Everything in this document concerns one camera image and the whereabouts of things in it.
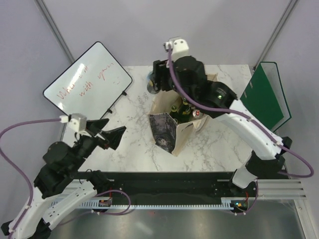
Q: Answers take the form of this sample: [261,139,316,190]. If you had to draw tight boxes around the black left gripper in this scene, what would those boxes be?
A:
[69,118,127,171]

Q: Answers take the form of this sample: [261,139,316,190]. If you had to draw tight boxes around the black Schweppes drink can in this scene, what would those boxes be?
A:
[147,76,158,95]

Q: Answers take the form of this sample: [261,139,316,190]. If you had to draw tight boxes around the silver Red Bull can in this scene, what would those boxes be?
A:
[192,110,202,119]

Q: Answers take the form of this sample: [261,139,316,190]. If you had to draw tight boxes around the cream canvas Monet tote bag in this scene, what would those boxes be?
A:
[147,72,219,157]

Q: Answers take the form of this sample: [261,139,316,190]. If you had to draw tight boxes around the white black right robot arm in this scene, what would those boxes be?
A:
[151,56,292,196]

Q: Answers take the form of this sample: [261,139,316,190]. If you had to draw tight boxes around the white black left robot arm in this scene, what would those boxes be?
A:
[1,114,126,239]

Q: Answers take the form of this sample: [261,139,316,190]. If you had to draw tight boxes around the white dry-erase board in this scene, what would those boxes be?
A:
[43,41,133,120]

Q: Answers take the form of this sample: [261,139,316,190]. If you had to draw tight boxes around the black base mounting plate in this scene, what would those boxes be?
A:
[67,170,260,207]

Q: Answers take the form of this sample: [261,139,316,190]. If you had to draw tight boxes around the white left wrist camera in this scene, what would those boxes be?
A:
[59,114,89,136]

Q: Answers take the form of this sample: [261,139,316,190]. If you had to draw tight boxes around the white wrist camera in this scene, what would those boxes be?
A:
[59,114,89,136]
[163,37,189,62]

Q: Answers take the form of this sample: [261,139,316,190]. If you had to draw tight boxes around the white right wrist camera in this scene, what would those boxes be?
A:
[163,37,189,62]

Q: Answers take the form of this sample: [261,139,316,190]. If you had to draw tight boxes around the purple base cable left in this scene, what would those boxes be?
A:
[49,189,133,228]

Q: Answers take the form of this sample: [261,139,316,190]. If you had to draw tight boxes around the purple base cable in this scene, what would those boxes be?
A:
[224,180,260,216]
[49,189,133,228]

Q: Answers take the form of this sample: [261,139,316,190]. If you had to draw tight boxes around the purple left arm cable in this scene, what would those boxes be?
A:
[0,118,63,232]

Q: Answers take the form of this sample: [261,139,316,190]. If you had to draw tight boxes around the green ring binder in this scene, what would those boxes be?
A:
[240,62,292,132]

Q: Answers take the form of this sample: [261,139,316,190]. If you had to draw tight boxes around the light blue slotted cable duct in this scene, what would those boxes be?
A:
[49,197,236,209]

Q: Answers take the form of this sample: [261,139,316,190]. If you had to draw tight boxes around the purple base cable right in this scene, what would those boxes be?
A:
[224,180,260,216]

